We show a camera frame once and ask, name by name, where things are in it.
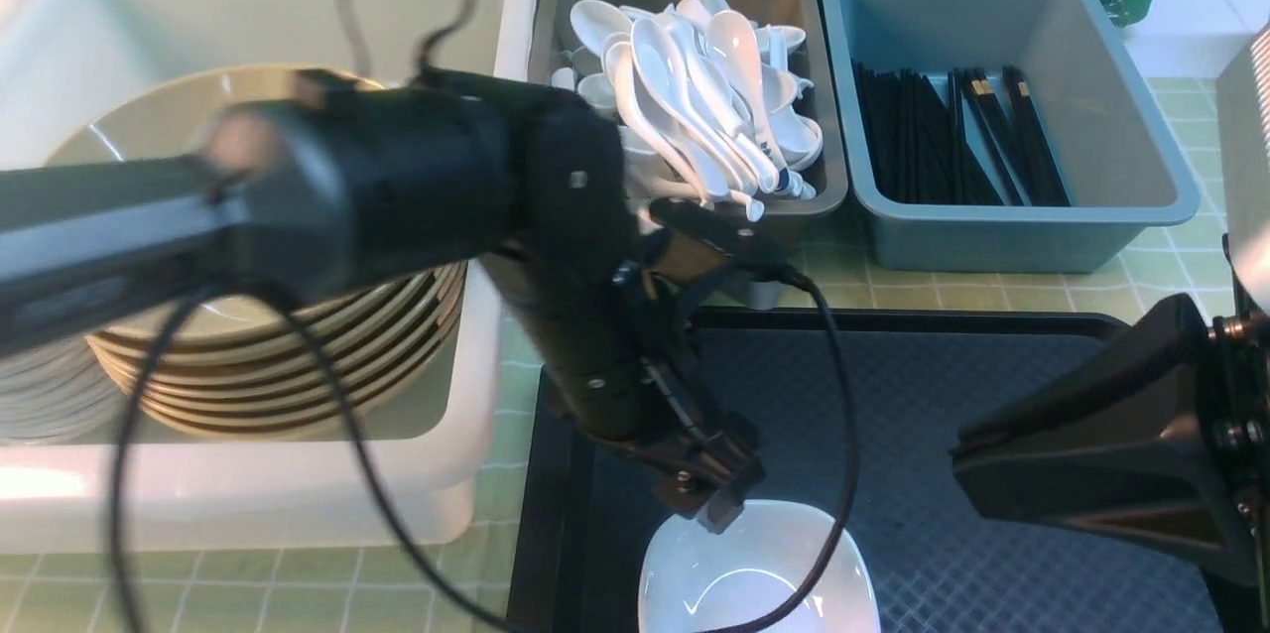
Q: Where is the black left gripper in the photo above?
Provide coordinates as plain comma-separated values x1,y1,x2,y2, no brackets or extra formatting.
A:
480,198,787,535

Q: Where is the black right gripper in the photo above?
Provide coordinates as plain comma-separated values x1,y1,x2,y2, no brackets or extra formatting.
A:
953,238,1267,586

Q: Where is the white square dish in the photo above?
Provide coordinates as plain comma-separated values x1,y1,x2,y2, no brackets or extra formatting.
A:
638,500,883,632

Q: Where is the white spoon with blue tip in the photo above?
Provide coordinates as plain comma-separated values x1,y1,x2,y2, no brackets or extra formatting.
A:
704,10,806,200

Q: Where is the tan noodle bowl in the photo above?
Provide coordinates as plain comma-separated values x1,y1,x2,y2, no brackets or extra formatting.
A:
44,64,309,168

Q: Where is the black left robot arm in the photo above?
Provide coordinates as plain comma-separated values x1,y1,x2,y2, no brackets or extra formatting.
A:
3,67,782,534

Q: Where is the blue plastic chopstick bin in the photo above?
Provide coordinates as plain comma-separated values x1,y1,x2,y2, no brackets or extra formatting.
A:
822,0,1201,273

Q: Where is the bundle of black chopsticks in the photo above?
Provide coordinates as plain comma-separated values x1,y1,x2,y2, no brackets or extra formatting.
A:
853,64,1074,207

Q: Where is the pile of white spoons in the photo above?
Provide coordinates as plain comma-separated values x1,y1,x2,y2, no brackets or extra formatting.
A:
549,0,826,225

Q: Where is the stack of tan bowls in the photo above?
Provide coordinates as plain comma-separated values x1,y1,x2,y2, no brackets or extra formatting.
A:
141,264,467,442

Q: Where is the grey plastic spoon bin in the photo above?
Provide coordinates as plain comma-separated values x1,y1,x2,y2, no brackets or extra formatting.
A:
528,0,850,250

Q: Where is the stack of white dishes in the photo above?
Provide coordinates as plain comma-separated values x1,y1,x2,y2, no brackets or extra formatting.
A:
1,336,123,444

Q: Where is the large white plastic tub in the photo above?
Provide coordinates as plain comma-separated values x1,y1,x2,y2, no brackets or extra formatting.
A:
1,0,536,555

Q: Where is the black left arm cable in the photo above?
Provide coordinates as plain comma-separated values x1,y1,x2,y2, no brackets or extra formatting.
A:
107,0,862,633

